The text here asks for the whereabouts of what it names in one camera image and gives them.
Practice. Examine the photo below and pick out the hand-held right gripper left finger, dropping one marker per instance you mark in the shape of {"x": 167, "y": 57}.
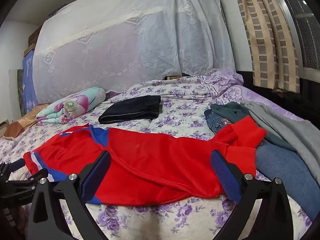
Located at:
{"x": 96, "y": 177}

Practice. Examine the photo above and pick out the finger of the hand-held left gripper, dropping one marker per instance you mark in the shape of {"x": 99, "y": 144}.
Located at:
{"x": 37, "y": 177}
{"x": 18, "y": 164}

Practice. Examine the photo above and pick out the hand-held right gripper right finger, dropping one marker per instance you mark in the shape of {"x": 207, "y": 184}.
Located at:
{"x": 222, "y": 170}

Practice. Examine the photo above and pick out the red pants with striped band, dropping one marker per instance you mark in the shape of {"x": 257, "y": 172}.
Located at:
{"x": 150, "y": 160}

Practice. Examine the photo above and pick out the folded black pants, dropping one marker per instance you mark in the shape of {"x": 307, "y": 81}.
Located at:
{"x": 132, "y": 108}

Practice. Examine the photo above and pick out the orange-brown pillow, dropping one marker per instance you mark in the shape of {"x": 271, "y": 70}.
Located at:
{"x": 25, "y": 120}

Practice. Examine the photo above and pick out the blue jeans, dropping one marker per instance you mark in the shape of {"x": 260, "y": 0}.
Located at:
{"x": 277, "y": 170}

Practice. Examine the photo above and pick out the dark teal garment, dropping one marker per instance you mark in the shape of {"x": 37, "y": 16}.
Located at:
{"x": 232, "y": 111}

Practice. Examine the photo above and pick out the purple floral bed sheet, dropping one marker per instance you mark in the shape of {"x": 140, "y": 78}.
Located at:
{"x": 180, "y": 115}

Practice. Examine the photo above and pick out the marbled panel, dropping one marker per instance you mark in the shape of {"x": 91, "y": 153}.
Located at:
{"x": 20, "y": 92}

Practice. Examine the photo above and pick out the folded floral blanket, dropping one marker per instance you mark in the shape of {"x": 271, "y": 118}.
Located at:
{"x": 72, "y": 105}

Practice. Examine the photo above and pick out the grey garment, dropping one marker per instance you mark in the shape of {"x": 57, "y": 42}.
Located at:
{"x": 287, "y": 130}

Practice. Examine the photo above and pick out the blue printed bedding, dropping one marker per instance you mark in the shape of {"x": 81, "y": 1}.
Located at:
{"x": 28, "y": 85}

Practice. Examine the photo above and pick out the black glossy panel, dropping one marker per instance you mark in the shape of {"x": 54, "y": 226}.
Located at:
{"x": 310, "y": 97}

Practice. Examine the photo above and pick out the brown box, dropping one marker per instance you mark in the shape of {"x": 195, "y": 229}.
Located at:
{"x": 32, "y": 40}

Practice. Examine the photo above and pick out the beige brick-pattern curtain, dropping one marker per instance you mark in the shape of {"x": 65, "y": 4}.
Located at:
{"x": 267, "y": 42}

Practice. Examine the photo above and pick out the white lace cover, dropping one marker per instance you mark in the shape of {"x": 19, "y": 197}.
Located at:
{"x": 125, "y": 42}

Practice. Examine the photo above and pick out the window with mesh screen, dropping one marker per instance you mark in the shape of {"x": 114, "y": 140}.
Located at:
{"x": 307, "y": 30}

